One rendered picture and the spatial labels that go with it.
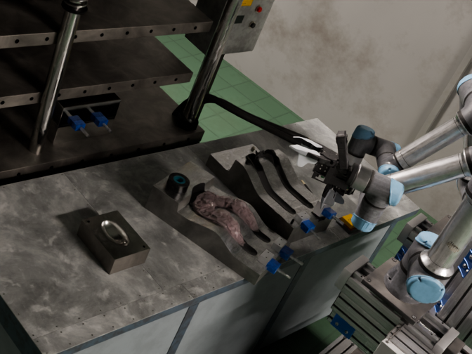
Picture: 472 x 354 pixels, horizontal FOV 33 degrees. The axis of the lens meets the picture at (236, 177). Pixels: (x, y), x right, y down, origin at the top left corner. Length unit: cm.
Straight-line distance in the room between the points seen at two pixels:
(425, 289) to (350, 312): 41
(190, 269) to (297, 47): 304
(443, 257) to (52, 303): 120
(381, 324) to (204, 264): 65
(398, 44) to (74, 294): 321
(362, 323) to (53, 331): 108
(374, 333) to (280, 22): 320
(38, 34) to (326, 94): 307
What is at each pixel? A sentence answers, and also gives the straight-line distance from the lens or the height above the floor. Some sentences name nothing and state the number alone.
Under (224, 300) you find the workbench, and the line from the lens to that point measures 303.
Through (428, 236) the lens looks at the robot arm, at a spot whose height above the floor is 127.
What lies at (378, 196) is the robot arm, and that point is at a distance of 241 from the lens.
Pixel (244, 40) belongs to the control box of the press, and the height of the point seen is 114.
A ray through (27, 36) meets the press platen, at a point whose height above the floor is 128.
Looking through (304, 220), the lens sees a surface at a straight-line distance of 308.
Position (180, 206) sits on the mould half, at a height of 89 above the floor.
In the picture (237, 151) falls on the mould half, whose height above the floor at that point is 86.
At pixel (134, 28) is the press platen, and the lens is 303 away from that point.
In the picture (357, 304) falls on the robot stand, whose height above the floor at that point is 91.
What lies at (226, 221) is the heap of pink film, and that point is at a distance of 287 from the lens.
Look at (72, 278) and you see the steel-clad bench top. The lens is 261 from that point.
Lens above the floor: 263
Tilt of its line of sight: 33 degrees down
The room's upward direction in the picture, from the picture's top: 25 degrees clockwise
